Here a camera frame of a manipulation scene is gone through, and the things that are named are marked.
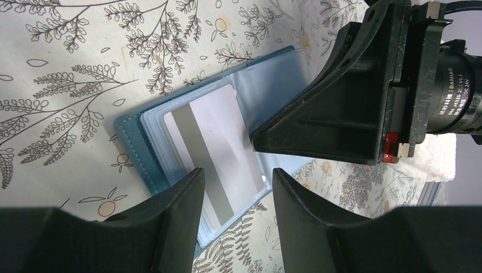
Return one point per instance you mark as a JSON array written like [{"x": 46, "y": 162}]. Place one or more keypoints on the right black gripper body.
[{"x": 441, "y": 82}]

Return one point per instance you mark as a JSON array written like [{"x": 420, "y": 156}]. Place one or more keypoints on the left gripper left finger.
[{"x": 157, "y": 235}]

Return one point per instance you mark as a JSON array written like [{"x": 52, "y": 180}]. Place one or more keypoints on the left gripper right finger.
[{"x": 319, "y": 236}]

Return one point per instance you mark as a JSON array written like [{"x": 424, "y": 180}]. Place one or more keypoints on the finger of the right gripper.
[{"x": 340, "y": 115}]

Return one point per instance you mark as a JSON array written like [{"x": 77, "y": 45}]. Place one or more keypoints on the white striped card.
[{"x": 209, "y": 132}]

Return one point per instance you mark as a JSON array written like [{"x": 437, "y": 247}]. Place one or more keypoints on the teal leather card holder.
[{"x": 263, "y": 87}]

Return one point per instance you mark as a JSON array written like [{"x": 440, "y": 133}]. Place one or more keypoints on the white folded towel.
[{"x": 434, "y": 159}]

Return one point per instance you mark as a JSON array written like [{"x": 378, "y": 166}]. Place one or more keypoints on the floral patterned table mat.
[{"x": 69, "y": 68}]

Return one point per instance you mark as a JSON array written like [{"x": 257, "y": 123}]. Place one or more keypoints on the aluminium frame rail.
[{"x": 429, "y": 193}]

